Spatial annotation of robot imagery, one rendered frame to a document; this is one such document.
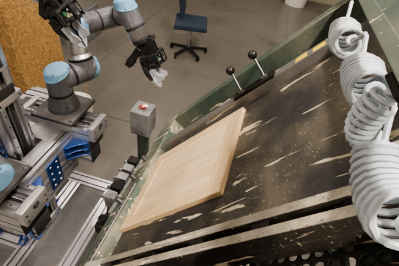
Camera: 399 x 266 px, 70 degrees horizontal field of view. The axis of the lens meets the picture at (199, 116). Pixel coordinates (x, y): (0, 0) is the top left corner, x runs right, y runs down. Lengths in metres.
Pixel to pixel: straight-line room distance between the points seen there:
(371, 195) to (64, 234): 1.96
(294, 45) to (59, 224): 1.76
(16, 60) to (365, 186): 2.65
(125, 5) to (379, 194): 0.95
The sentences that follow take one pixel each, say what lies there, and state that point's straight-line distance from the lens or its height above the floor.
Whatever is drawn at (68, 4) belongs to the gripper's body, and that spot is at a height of 1.72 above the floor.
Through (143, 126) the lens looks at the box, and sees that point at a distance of 1.77.
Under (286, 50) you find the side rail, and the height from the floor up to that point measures 1.49.
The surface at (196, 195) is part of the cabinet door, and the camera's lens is 0.95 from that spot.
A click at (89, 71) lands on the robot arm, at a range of 1.55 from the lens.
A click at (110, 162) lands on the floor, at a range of 2.69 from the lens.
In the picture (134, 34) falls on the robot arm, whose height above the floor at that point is 1.57.
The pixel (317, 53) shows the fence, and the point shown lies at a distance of 1.10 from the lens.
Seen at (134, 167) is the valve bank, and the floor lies 0.75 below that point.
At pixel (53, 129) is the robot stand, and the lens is 1.66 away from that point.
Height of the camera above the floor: 2.04
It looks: 40 degrees down
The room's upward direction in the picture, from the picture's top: 9 degrees clockwise
